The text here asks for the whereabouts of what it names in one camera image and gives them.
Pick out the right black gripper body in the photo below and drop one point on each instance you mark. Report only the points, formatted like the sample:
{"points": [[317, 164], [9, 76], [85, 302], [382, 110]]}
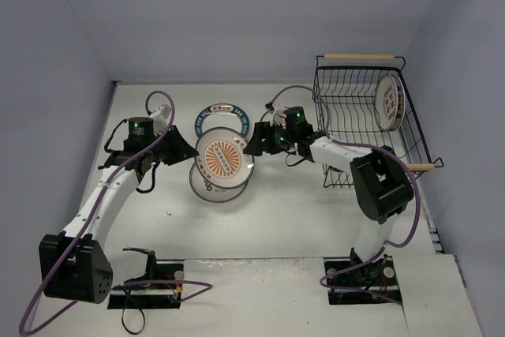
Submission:
{"points": [[264, 140]]}

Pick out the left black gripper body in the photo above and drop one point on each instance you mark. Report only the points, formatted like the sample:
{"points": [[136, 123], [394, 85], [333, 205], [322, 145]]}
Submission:
{"points": [[172, 146]]}

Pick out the orange sunburst plate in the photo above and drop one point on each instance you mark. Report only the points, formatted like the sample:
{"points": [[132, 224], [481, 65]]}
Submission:
{"points": [[221, 160]]}

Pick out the red character plate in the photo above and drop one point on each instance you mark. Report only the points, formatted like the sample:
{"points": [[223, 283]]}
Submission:
{"points": [[211, 193], [385, 102], [401, 106]]}

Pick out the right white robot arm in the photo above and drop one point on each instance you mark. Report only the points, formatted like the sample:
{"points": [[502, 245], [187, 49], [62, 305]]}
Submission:
{"points": [[383, 184]]}

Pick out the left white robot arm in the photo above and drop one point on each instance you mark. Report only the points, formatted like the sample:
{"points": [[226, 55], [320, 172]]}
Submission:
{"points": [[73, 264]]}

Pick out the teal rimmed white plate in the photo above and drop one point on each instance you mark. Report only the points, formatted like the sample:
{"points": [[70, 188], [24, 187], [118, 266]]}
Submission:
{"points": [[222, 115]]}

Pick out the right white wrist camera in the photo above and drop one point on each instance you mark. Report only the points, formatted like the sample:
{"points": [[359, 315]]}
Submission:
{"points": [[276, 112]]}

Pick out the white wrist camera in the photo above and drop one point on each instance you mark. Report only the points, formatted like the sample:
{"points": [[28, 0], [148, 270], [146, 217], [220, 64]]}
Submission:
{"points": [[276, 112], [163, 114]]}

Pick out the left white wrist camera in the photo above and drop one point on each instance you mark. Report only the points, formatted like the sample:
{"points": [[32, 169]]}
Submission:
{"points": [[163, 114]]}

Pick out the black wire dish rack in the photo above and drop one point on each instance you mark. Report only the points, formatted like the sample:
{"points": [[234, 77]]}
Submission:
{"points": [[347, 85]]}

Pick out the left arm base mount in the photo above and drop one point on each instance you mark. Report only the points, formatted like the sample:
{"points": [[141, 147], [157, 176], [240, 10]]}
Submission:
{"points": [[152, 296]]}

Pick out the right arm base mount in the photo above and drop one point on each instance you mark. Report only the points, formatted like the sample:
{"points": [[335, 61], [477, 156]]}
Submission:
{"points": [[374, 284]]}

